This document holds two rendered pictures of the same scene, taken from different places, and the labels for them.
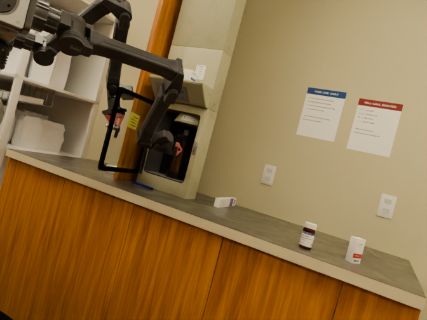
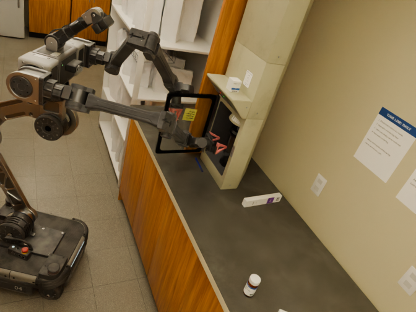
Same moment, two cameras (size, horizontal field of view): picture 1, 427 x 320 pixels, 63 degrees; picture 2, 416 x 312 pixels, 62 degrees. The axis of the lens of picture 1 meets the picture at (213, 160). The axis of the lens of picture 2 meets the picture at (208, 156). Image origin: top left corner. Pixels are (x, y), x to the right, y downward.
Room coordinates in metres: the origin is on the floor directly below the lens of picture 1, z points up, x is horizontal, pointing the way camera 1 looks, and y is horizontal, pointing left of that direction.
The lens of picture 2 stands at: (0.29, -0.63, 2.12)
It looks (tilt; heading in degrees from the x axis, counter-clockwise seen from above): 31 degrees down; 31
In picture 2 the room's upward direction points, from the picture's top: 18 degrees clockwise
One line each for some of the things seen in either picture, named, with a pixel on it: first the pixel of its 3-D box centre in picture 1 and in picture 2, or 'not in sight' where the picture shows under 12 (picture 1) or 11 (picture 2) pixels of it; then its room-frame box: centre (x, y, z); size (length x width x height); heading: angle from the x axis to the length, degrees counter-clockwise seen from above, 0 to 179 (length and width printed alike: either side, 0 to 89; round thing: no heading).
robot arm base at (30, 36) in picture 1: (21, 38); (96, 56); (1.41, 0.87, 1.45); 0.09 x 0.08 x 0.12; 36
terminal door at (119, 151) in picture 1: (128, 133); (185, 124); (1.74, 0.44, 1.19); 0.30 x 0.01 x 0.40; 156
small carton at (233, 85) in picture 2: (189, 76); (233, 84); (1.76, 0.22, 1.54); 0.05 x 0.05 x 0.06; 65
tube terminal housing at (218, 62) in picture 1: (189, 123); (246, 118); (1.94, 0.18, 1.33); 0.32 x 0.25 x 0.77; 64
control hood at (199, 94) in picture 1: (178, 91); (225, 95); (1.77, 0.26, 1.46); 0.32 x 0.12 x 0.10; 64
